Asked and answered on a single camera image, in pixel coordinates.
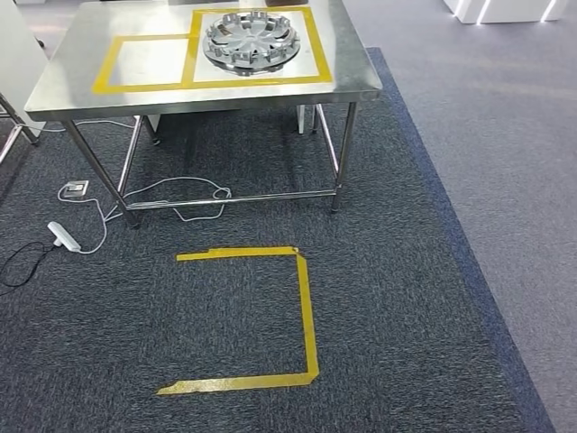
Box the silver plastic wheel hubcap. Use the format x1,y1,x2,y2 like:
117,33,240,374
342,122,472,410
201,10,302,77

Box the yellow tape frames on workbench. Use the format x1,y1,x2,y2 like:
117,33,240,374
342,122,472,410
91,5,333,96

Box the steel workbench table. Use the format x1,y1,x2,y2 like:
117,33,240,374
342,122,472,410
24,0,383,231

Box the yellow floor tape strip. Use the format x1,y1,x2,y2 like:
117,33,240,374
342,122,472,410
155,245,320,397

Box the metal floor socket box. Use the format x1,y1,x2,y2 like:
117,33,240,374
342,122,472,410
63,180,90,199

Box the long white power strip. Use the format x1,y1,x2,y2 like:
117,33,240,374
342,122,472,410
47,221,82,253

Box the thin white floor cable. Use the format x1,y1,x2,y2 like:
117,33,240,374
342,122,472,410
57,176,232,256

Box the thin black floor cable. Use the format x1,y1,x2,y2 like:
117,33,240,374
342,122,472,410
0,240,55,290

